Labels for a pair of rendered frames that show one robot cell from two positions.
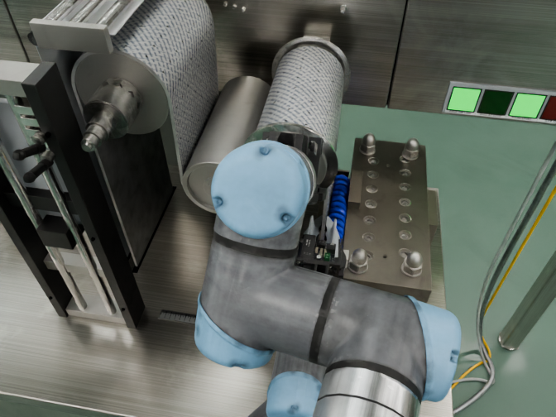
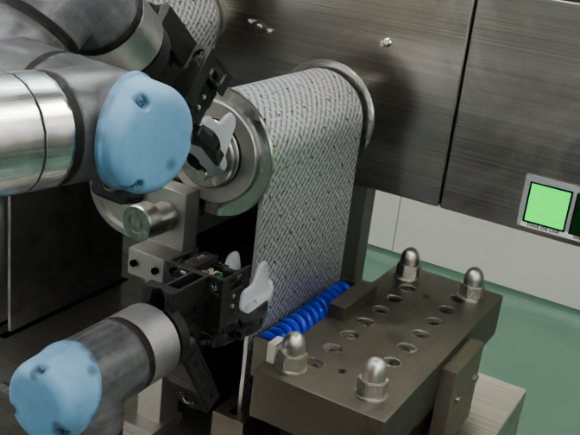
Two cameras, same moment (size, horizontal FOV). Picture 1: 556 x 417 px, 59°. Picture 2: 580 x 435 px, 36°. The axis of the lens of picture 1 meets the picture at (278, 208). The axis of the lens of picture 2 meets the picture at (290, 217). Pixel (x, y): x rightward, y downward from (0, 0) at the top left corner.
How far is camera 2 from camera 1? 54 cm
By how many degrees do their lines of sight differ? 30
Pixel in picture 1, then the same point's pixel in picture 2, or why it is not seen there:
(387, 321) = (96, 66)
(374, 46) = (424, 104)
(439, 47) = (511, 116)
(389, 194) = (403, 321)
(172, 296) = not seen: hidden behind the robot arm
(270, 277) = (16, 34)
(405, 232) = (394, 360)
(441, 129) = not seen: outside the picture
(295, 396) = (51, 358)
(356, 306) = (77, 59)
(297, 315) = (15, 58)
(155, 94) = not seen: hidden behind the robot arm
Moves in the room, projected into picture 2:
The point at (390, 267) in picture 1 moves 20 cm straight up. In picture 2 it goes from (339, 382) to (364, 213)
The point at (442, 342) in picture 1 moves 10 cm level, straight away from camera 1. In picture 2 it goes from (135, 85) to (267, 79)
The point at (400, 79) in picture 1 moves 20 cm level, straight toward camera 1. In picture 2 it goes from (457, 161) to (381, 192)
